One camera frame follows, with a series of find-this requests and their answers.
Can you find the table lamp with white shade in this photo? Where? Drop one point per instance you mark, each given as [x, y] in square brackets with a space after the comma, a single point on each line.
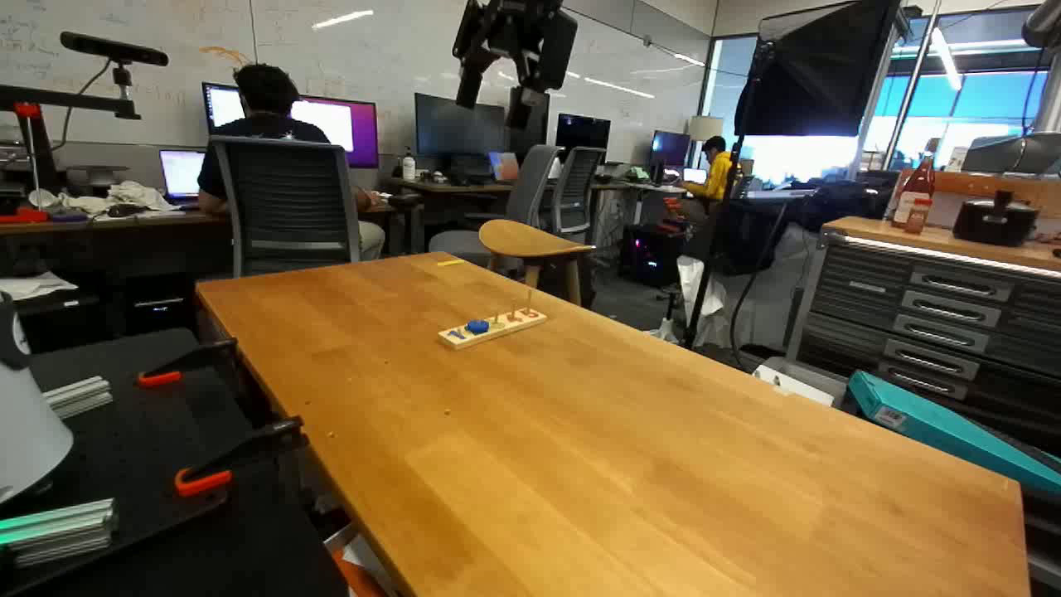
[703, 129]

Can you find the stacked aluminium bars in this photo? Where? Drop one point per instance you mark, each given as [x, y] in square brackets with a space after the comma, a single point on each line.
[53, 530]

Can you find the black boom with red clamp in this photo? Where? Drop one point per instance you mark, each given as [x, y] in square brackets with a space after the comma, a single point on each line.
[67, 101]

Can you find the aluminium extrusion piece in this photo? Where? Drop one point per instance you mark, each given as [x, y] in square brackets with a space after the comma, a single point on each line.
[78, 397]

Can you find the white box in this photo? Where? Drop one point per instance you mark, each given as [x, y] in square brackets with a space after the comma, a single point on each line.
[797, 380]

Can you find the grey drawer cabinet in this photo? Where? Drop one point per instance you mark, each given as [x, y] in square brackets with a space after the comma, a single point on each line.
[939, 318]

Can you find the black bar camera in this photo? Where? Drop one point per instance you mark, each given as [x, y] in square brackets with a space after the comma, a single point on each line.
[110, 48]

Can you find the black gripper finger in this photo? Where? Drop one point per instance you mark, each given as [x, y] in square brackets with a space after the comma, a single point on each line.
[555, 54]
[471, 76]

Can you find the white bottle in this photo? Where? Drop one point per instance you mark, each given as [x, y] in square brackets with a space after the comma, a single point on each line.
[410, 166]

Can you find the small open laptop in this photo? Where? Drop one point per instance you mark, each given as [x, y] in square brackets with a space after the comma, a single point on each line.
[504, 166]

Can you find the red bottle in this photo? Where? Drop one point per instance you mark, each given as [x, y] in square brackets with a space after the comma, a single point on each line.
[916, 197]

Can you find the grey mesh office chair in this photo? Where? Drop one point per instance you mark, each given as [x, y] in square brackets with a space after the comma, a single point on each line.
[288, 203]

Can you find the black pot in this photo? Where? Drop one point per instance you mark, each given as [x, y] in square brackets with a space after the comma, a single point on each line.
[995, 220]

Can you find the teal flat box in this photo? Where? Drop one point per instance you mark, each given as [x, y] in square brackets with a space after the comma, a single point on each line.
[962, 433]

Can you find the black light stand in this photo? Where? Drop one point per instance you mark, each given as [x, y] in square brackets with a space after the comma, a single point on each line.
[716, 236]

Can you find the seated person in dark shirt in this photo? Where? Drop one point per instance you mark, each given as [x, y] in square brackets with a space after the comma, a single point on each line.
[268, 111]

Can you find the wide black monitor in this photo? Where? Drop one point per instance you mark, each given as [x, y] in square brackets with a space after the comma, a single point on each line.
[452, 129]

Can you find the black softbox light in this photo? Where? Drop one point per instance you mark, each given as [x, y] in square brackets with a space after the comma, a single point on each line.
[816, 68]

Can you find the open laptop with white screen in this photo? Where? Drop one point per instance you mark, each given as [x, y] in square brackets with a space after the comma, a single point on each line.
[180, 174]

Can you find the person in yellow shirt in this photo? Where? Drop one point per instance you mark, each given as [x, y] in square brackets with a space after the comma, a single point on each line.
[722, 171]

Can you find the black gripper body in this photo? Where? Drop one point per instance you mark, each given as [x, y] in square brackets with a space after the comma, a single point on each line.
[516, 25]

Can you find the black clamp with orange tip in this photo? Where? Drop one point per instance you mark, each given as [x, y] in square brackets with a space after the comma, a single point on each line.
[184, 367]
[238, 452]

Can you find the dark office desk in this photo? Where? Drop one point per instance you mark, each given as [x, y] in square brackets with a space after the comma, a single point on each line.
[102, 236]

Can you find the monitor with blue screen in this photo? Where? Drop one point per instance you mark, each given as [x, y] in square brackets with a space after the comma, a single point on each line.
[667, 147]

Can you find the black side table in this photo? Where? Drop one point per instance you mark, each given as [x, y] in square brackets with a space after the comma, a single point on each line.
[133, 466]

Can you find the white lamp shade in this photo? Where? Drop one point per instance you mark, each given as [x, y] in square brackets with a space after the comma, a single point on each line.
[26, 436]

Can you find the light grey office chair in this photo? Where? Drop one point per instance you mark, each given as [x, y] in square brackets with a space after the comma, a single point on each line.
[519, 199]

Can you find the round wooden side table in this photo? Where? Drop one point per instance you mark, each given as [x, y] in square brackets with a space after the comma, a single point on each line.
[532, 241]

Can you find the monitor with bright screen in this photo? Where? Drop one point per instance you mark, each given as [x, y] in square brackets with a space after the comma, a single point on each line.
[336, 125]

